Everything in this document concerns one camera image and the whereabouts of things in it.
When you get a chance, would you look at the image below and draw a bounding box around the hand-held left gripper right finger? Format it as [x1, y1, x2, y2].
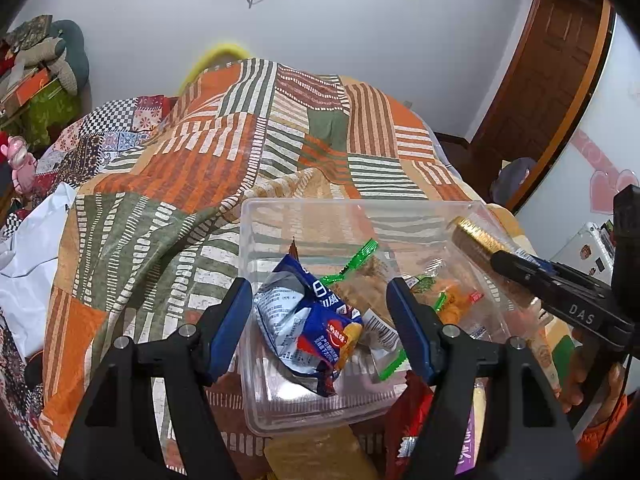
[386, 277, 581, 480]

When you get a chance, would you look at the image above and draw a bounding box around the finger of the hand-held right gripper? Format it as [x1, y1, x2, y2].
[490, 250, 635, 356]
[517, 254, 615, 312]

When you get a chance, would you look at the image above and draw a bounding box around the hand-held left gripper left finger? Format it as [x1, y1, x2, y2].
[57, 277, 253, 480]

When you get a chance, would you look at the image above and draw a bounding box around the green snack packet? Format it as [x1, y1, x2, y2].
[552, 335, 583, 391]

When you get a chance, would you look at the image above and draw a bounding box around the clear orange snack packet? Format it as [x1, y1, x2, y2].
[407, 260, 493, 341]

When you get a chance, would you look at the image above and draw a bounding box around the round cracker packet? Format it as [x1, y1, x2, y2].
[525, 332, 563, 396]

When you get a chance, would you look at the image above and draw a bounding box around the clear green-edged cake packet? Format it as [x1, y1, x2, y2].
[320, 239, 410, 382]

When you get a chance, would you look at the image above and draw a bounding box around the gold snack roll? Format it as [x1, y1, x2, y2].
[451, 216, 543, 311]

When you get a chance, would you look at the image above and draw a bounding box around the blue snack packet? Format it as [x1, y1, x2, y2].
[254, 254, 365, 398]

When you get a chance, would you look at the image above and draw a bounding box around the clear plastic container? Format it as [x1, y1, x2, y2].
[239, 197, 551, 436]

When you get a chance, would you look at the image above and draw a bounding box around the red snack packet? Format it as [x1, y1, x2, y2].
[385, 387, 441, 480]

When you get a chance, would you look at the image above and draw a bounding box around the yellow-brown cake packet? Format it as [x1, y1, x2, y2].
[264, 427, 381, 480]

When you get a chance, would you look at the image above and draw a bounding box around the person's right forearm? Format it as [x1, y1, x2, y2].
[577, 395, 632, 446]

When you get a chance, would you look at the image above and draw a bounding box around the person's right hand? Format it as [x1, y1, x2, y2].
[559, 344, 628, 426]

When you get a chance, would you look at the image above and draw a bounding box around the white laptop with stickers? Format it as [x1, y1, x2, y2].
[550, 222, 615, 286]

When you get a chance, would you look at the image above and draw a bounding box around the dark grey bag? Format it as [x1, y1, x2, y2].
[490, 157, 538, 208]

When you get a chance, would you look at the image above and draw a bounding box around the white heart-print wardrobe door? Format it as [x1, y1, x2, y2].
[510, 10, 640, 281]

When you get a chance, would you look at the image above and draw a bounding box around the orange striped patchwork blanket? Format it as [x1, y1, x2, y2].
[37, 57, 586, 480]

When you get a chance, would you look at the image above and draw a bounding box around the brown wooden door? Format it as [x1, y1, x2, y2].
[470, 0, 613, 211]

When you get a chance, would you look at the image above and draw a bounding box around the white cloth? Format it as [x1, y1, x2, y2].
[0, 182, 78, 358]

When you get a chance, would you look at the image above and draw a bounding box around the checkered patchwork quilt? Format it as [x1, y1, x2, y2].
[0, 94, 178, 466]

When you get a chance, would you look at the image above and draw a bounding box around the yellow foam hoop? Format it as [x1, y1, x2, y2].
[177, 44, 253, 96]

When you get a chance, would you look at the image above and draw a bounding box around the pink toy figure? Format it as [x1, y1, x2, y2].
[0, 136, 38, 196]

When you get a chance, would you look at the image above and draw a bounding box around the orange cardboard box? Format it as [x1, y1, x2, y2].
[0, 67, 56, 116]

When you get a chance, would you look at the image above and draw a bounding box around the blue-grey cushion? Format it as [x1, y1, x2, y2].
[52, 20, 90, 86]

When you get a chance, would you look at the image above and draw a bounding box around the dark patterned fabric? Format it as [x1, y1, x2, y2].
[5, 15, 53, 51]

